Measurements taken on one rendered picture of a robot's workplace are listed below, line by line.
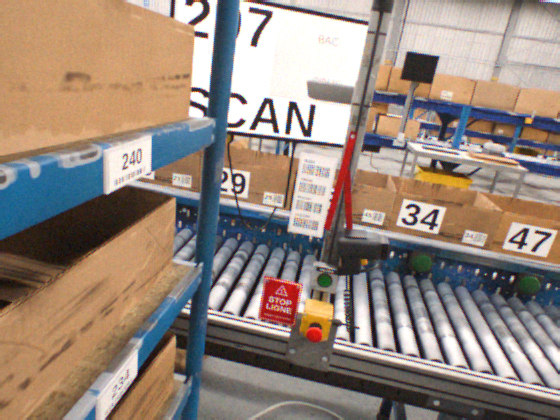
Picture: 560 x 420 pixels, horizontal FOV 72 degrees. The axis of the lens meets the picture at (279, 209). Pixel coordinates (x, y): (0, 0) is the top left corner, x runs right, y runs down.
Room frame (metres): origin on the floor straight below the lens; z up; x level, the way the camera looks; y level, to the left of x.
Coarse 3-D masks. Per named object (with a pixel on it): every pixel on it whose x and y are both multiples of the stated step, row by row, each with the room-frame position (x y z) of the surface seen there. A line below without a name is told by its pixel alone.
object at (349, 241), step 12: (348, 240) 0.81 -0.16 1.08; (360, 240) 0.81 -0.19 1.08; (372, 240) 0.81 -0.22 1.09; (384, 240) 0.82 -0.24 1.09; (348, 252) 0.80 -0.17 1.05; (360, 252) 0.80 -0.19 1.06; (372, 252) 0.80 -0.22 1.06; (384, 252) 0.80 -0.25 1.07; (348, 264) 0.82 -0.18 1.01; (360, 264) 0.82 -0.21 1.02
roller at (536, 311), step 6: (528, 306) 1.29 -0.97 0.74; (534, 306) 1.27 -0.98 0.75; (540, 306) 1.28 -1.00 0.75; (534, 312) 1.24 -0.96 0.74; (540, 312) 1.23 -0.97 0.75; (540, 318) 1.20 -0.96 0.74; (546, 318) 1.19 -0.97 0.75; (540, 324) 1.18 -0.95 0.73; (546, 324) 1.17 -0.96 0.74; (552, 324) 1.16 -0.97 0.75; (546, 330) 1.14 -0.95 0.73; (552, 330) 1.13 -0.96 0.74; (558, 330) 1.13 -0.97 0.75; (552, 336) 1.11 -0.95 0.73; (558, 336) 1.10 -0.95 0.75; (558, 342) 1.07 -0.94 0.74; (558, 348) 1.06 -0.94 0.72
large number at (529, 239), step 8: (512, 224) 1.39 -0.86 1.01; (520, 224) 1.39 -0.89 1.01; (512, 232) 1.39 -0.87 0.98; (520, 232) 1.38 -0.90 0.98; (528, 232) 1.38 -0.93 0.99; (536, 232) 1.38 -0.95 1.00; (544, 232) 1.38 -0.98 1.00; (552, 232) 1.37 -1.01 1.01; (512, 240) 1.39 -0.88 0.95; (520, 240) 1.38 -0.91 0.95; (528, 240) 1.38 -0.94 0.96; (536, 240) 1.38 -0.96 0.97; (544, 240) 1.37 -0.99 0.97; (552, 240) 1.37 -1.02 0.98; (504, 248) 1.39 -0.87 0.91; (512, 248) 1.39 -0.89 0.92; (520, 248) 1.38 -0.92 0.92; (528, 248) 1.38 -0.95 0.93; (536, 248) 1.38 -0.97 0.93; (544, 248) 1.37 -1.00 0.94; (544, 256) 1.37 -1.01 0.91
